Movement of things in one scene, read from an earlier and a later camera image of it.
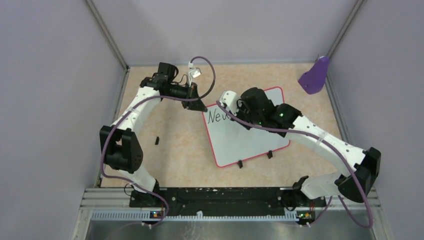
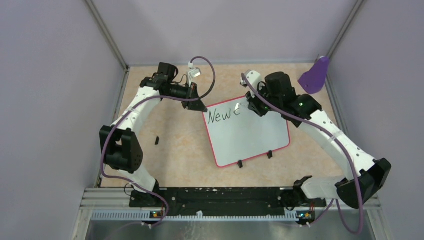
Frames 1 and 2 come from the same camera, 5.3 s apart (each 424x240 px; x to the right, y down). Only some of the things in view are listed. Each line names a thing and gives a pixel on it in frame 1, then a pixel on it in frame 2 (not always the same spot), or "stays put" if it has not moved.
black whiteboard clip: (270, 154) stays put
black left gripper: (197, 105) stays put
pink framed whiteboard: (233, 144) stays put
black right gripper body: (243, 113) to (261, 107)
